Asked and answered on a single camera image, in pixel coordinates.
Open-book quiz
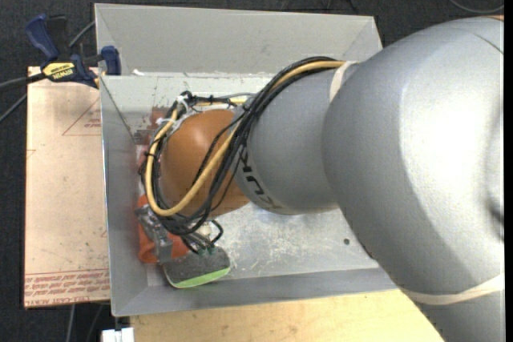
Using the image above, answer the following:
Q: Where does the orange cloth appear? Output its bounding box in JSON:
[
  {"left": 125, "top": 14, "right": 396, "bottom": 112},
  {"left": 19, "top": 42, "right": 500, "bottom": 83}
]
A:
[{"left": 137, "top": 195, "right": 190, "bottom": 265}]

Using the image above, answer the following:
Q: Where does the green sponge grey scouring pad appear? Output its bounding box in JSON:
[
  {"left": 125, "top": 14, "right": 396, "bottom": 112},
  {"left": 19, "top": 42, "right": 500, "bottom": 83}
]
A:
[{"left": 163, "top": 245, "right": 232, "bottom": 290}]

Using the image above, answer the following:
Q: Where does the brown cardboard board red print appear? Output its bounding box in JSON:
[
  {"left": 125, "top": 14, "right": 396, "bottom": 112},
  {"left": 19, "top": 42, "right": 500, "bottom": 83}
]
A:
[{"left": 23, "top": 66, "right": 111, "bottom": 310}]

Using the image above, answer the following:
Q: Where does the grey metal bin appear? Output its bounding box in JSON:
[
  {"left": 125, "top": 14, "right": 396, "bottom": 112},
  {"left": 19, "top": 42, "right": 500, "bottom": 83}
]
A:
[{"left": 94, "top": 2, "right": 398, "bottom": 318}]

